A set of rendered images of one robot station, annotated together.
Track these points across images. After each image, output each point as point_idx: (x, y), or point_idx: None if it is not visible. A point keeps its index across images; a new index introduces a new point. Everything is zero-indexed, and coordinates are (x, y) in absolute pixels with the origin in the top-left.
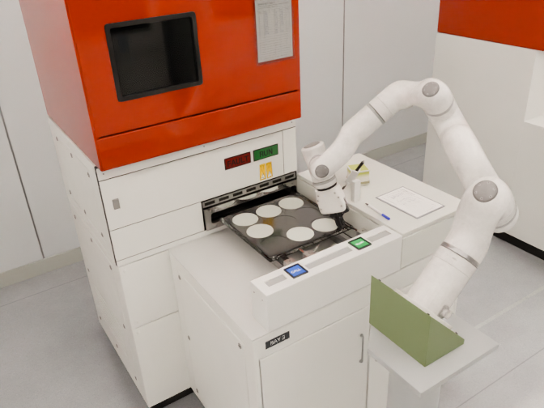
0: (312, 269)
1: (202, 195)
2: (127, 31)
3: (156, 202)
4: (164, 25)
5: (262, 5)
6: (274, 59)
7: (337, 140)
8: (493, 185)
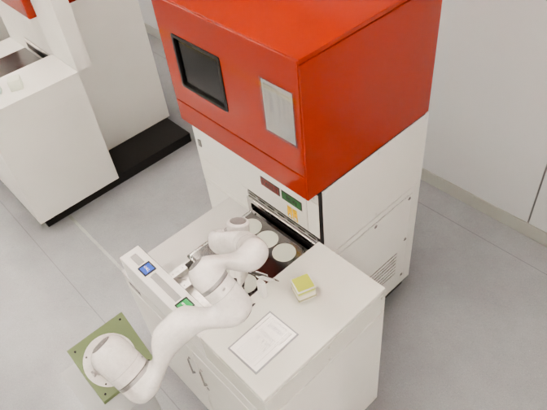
0: (150, 278)
1: (247, 185)
2: (184, 45)
3: (220, 163)
4: (203, 54)
5: (266, 85)
6: (279, 136)
7: (219, 233)
8: (98, 347)
